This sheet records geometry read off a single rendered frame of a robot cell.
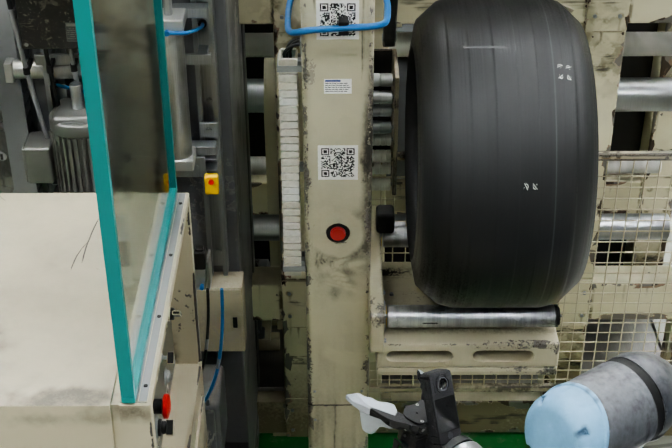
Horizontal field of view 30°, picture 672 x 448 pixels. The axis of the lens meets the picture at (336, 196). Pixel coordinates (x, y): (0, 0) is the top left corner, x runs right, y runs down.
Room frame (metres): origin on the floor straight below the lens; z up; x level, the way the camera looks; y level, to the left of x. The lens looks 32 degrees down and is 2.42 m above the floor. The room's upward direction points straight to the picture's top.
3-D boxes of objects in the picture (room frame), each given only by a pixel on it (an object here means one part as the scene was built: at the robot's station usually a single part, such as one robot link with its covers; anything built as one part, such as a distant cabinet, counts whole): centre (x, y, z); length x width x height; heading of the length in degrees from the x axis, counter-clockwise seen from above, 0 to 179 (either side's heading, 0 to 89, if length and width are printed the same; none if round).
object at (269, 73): (2.93, 0.15, 0.61); 0.33 x 0.06 x 0.86; 0
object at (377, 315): (2.11, -0.08, 0.90); 0.40 x 0.03 x 0.10; 0
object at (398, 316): (1.97, -0.26, 0.90); 0.35 x 0.05 x 0.05; 90
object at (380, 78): (2.49, -0.04, 1.05); 0.20 x 0.15 x 0.30; 90
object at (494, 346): (1.97, -0.26, 0.83); 0.36 x 0.09 x 0.06; 90
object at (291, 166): (2.06, 0.08, 1.19); 0.05 x 0.04 x 0.48; 0
